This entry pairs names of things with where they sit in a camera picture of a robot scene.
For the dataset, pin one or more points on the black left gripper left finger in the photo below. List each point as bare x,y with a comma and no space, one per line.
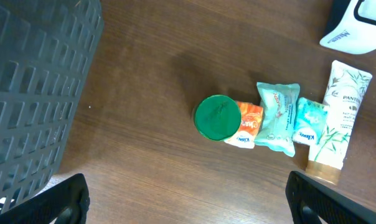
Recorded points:
66,202

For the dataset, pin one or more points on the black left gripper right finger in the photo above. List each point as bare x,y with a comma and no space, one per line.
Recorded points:
312,202

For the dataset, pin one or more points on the small teal tissue pack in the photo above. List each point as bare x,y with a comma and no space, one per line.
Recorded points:
309,122

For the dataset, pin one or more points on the teal wet wipes pack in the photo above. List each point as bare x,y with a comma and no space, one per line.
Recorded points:
279,110

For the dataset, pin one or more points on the orange tissue pack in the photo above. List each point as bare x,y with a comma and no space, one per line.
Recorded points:
251,118

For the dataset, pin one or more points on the white Pantene tube gold cap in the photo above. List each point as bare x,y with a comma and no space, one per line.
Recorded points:
344,94

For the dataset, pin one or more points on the green lidded jar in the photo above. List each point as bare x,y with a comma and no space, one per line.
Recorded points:
217,117

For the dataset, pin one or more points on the grey plastic basket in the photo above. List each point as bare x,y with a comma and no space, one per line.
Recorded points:
46,50

